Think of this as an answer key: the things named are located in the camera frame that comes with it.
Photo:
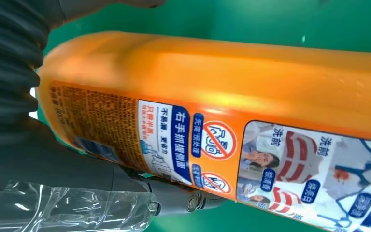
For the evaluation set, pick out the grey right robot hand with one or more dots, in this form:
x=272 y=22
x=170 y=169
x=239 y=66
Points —
x=44 y=166

